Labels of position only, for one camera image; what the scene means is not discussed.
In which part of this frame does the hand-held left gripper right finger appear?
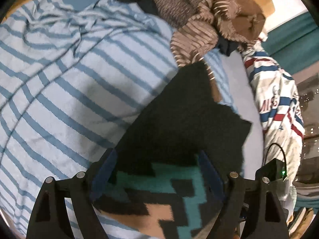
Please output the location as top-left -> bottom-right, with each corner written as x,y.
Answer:
198,150 -> 289,239

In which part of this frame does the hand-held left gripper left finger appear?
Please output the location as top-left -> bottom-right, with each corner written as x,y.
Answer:
26,148 -> 117,239

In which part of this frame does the black patterned knit sweater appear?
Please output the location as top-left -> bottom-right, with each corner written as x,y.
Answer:
91,61 -> 252,239

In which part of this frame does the sneaker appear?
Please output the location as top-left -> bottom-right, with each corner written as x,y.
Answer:
288,207 -> 315,235

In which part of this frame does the grey sheet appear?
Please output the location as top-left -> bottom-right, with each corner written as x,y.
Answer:
219,52 -> 265,180

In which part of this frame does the white red blue printed blanket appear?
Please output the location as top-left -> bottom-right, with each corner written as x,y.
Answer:
240,46 -> 306,224

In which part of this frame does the blue striped bed sheet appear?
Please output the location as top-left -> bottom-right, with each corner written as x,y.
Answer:
0,0 -> 236,239

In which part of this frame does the dark navy cloth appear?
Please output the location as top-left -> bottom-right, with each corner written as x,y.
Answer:
216,38 -> 243,56

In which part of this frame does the teal curtain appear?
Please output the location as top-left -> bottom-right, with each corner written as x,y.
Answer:
263,11 -> 319,74

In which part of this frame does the brown striped shirt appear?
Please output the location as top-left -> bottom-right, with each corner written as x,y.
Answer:
171,0 -> 266,80

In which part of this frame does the wooden headboard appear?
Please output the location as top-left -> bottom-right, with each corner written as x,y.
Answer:
0,0 -> 276,25

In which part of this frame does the brown dotted cloth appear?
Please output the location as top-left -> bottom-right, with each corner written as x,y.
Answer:
153,0 -> 212,28

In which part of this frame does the black cable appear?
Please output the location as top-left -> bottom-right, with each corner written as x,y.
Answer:
262,143 -> 287,170

